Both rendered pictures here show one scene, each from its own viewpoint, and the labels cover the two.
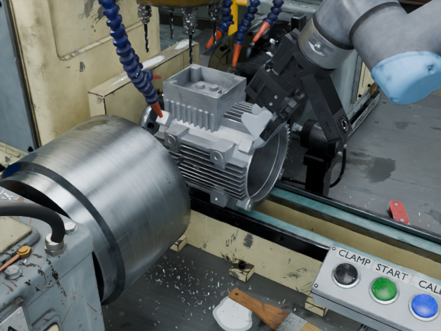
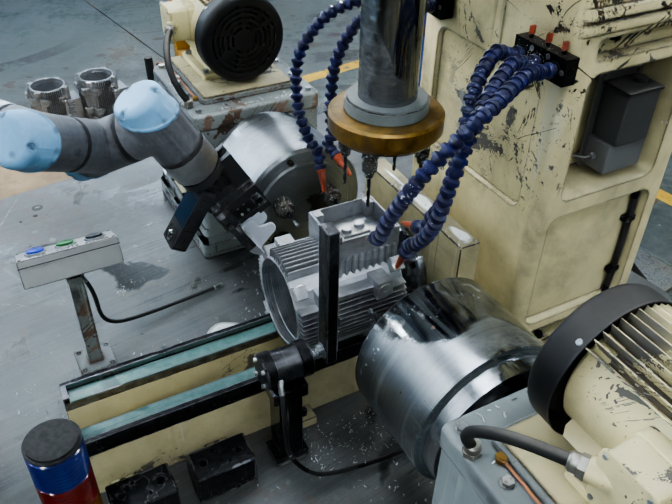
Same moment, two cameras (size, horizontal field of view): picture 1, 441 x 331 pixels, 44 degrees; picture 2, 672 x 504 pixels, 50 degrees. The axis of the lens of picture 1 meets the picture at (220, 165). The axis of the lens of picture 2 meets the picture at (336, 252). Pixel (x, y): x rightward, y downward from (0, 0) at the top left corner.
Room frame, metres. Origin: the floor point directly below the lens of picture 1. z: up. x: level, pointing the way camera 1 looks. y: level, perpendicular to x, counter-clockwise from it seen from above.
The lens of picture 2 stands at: (1.39, -0.85, 1.83)
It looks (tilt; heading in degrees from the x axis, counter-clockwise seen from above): 37 degrees down; 120
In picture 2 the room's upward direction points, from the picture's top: 1 degrees clockwise
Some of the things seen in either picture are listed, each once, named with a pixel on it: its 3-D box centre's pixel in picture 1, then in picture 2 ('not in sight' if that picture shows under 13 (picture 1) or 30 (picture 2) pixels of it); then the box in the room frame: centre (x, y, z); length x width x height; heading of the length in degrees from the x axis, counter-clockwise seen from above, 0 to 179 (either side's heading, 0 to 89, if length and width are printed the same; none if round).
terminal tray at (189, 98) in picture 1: (205, 97); (353, 235); (0.93, 0.03, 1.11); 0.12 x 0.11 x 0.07; 57
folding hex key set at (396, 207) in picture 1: (398, 215); not in sight; (0.95, -0.39, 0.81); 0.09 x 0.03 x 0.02; 178
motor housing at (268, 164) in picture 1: (222, 146); (331, 285); (0.91, 0.00, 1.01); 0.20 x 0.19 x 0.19; 57
